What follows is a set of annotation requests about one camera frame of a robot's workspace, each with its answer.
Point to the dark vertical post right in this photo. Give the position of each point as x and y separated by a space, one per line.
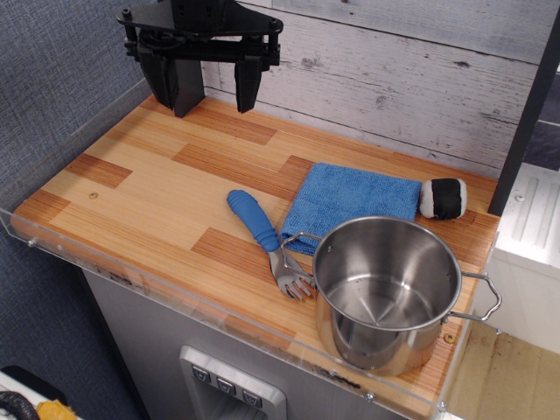
537 96

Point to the clear acrylic table guard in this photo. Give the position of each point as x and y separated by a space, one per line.
110 182

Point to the blue handled metal fork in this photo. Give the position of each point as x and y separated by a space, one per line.
288 274

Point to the blue folded cloth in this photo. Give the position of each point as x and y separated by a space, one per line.
331 195

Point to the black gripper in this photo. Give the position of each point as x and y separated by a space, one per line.
218 31

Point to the white toy sink unit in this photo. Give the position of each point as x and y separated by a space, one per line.
524 260

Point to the silver dispenser panel with buttons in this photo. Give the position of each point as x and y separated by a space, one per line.
227 387

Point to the yellow object bottom left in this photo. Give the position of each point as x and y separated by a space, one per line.
55 410

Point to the stainless steel pot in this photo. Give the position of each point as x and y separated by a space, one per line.
385 288

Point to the black and white plush ball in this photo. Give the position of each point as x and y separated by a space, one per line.
443 198

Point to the grey toy fridge cabinet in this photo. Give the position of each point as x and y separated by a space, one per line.
150 337

